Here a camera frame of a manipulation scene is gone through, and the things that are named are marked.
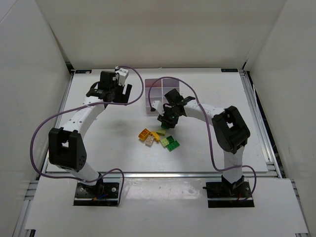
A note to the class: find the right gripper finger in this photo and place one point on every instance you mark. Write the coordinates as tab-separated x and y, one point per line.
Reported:
171	125
162	119

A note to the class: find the yellow curved lego brick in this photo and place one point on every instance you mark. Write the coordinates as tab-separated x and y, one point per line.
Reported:
155	136

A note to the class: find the left white divided container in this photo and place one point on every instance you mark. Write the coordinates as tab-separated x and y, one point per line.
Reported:
155	93

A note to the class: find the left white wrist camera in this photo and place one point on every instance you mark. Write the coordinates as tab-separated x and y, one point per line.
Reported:
121	75

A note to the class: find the white divided container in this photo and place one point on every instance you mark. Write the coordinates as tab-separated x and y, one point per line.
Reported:
155	93
170	84

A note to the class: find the dark green small lego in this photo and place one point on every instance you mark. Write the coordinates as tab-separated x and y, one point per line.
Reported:
170	139

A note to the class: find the dark green square lego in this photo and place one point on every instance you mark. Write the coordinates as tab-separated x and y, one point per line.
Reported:
164	126

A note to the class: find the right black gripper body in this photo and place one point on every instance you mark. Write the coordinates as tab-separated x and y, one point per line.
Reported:
168	119

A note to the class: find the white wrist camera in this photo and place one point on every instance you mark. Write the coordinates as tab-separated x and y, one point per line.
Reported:
121	75
157	106

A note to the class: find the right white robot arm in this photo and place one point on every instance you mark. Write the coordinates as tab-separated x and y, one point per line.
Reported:
230	129

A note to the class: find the orange lego brick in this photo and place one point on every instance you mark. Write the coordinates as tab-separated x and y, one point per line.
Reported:
143	135

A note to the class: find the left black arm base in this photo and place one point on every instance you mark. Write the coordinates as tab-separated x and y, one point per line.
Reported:
103	194

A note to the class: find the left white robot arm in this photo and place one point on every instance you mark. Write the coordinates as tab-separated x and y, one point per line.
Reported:
66	147

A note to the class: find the green lego plate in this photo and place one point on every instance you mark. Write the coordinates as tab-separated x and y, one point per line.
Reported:
172	146

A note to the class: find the light green lego brick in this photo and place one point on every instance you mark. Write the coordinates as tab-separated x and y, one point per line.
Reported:
164	142

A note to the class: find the right white divided container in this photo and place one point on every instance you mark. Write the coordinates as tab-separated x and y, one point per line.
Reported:
170	84

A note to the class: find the light green curved lego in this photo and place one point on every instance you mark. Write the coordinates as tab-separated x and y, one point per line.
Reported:
161	132

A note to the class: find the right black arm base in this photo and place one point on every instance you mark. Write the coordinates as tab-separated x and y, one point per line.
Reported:
219	196

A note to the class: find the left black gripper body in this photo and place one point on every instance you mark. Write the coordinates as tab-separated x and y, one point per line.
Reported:
126	93

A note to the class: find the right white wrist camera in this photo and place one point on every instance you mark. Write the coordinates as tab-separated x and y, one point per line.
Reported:
157	106

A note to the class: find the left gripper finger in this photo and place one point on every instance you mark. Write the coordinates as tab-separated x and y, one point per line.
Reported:
121	98
127	92

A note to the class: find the cream lego brick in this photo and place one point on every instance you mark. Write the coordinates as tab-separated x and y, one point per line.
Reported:
149	141

